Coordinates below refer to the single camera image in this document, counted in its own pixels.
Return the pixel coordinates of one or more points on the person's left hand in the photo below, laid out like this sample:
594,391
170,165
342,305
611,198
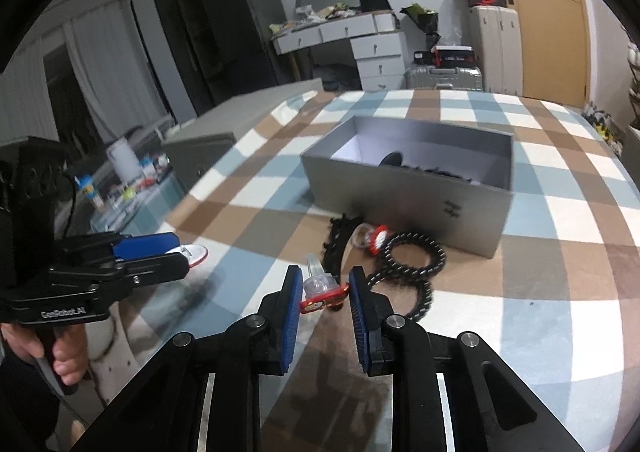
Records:
70,350

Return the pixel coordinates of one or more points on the round white printed badge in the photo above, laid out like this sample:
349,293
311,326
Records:
195,254

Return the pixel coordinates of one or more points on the black hair claw clip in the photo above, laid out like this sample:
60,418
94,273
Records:
396,160

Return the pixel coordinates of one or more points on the wooden door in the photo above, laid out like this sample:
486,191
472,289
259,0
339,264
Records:
555,48

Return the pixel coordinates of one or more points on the white dressing desk with drawers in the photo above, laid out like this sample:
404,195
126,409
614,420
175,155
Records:
378,45

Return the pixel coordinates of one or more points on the white upright suitcase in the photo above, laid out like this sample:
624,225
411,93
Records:
497,43

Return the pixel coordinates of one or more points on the red rimmed clear disc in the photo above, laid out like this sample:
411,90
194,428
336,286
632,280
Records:
361,236

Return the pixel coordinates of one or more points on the black red box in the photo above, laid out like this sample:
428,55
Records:
454,56

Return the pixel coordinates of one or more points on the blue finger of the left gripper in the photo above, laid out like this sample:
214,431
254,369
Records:
159,269
145,246

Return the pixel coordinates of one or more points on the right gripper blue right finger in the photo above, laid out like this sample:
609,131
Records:
367,329

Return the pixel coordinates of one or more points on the long black toothed hair clip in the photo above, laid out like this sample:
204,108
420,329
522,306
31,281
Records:
341,230

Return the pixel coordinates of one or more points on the dark grey refrigerator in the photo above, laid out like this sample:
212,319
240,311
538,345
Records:
242,33

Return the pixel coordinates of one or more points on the grey cardboard box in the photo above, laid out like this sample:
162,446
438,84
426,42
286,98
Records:
344,177

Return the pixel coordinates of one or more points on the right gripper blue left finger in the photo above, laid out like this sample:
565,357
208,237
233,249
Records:
285,318

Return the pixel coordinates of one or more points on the grey left bedside cabinet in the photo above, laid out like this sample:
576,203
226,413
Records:
198,145

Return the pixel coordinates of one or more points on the white thermos bottle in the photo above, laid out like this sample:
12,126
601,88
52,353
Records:
124,161

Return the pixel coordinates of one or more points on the small red clear ornament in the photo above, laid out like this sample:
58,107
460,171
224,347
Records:
321,290

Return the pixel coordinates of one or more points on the silver aluminium suitcase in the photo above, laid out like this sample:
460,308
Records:
434,78

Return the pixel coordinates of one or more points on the black bouquet wrap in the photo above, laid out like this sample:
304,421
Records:
426,21

